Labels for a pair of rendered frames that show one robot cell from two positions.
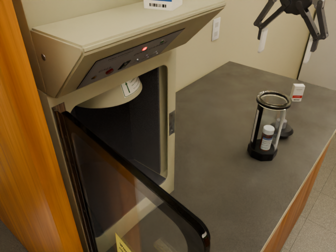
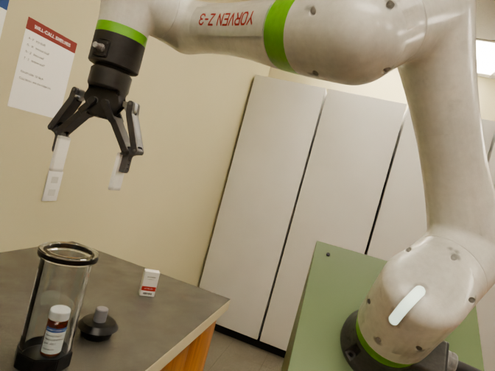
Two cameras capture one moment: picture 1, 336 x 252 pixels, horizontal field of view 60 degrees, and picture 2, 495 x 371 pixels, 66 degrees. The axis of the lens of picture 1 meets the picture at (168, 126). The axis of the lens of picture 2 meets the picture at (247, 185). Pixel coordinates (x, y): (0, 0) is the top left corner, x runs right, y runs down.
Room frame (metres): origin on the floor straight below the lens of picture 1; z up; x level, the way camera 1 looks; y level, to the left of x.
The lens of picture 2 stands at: (0.04, -0.31, 1.40)
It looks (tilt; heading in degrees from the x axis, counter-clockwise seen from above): 2 degrees down; 336
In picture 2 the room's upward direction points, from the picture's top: 15 degrees clockwise
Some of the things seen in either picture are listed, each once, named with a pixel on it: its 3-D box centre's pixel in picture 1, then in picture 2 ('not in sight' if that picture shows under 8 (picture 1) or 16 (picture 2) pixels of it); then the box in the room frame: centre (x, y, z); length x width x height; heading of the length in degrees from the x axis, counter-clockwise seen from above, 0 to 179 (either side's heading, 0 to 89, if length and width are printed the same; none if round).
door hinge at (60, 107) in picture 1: (80, 192); not in sight; (0.40, 0.17, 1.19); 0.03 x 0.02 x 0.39; 140
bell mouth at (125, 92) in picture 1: (101, 77); not in sight; (0.59, 0.15, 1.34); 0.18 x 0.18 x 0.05
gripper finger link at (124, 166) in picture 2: (319, 42); (130, 160); (0.76, -0.40, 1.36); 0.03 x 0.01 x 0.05; 51
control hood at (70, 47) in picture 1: (144, 43); not in sight; (0.48, 0.04, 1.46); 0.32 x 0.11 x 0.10; 140
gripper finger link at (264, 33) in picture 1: (262, 40); (60, 154); (0.86, -0.28, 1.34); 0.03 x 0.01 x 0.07; 141
